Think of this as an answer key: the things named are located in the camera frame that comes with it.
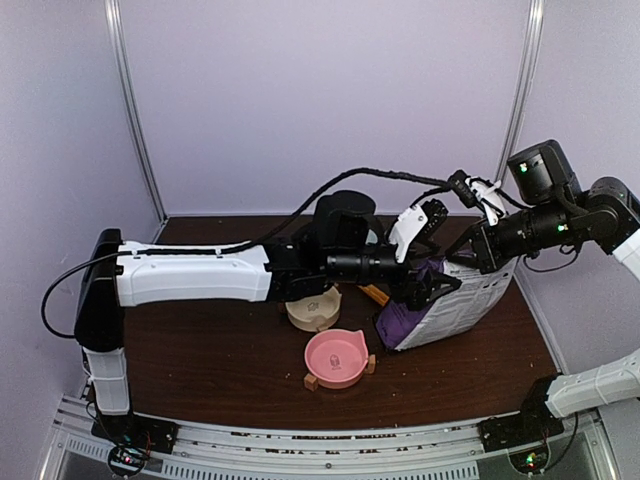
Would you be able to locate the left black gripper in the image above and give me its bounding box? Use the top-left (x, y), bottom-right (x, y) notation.
top-left (326, 241), bottom-right (464, 311)

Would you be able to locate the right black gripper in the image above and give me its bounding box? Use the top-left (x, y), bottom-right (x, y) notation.
top-left (445, 197), bottom-right (579, 275)

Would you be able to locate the purple puppy food bag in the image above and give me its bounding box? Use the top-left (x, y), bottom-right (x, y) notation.
top-left (375, 256), bottom-right (517, 352)

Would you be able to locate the yellow plastic scoop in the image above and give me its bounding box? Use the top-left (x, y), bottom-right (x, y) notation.
top-left (358, 285), bottom-right (389, 307)

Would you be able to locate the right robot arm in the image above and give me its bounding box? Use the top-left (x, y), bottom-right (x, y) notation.
top-left (446, 139), bottom-right (639, 442)

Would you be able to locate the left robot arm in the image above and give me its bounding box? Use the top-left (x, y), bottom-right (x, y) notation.
top-left (74, 190), bottom-right (461, 444)

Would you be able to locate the cream pet bowl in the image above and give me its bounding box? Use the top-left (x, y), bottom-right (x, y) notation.
top-left (278, 285), bottom-right (342, 333)

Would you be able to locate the pink pet bowl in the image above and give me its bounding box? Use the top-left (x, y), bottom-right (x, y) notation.
top-left (303, 329), bottom-right (377, 391)

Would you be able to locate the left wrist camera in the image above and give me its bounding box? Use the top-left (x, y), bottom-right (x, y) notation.
top-left (388, 199), bottom-right (448, 263)

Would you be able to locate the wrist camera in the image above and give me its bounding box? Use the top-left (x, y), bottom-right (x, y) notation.
top-left (388, 199), bottom-right (448, 263)
top-left (447, 170), bottom-right (507, 226)

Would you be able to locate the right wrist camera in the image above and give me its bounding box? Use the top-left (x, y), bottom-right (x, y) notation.
top-left (447, 170), bottom-right (507, 226)

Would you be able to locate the left black cable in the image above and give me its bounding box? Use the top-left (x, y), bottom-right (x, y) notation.
top-left (41, 167), bottom-right (454, 340)

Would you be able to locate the aluminium front rail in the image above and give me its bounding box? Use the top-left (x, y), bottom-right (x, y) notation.
top-left (52, 394), bottom-right (609, 480)

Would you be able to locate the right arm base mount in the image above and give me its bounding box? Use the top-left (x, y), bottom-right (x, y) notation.
top-left (477, 374), bottom-right (578, 478)

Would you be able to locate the right aluminium frame post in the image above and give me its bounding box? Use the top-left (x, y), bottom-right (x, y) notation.
top-left (492, 0), bottom-right (545, 185)

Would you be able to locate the aluminium frame post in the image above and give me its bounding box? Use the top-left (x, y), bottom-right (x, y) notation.
top-left (492, 0), bottom-right (545, 185)
top-left (104, 0), bottom-right (168, 223)

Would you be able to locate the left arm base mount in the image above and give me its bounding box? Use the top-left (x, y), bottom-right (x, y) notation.
top-left (91, 412), bottom-right (179, 478)

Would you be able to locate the left aluminium frame post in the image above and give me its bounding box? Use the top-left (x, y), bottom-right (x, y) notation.
top-left (104, 0), bottom-right (168, 223)

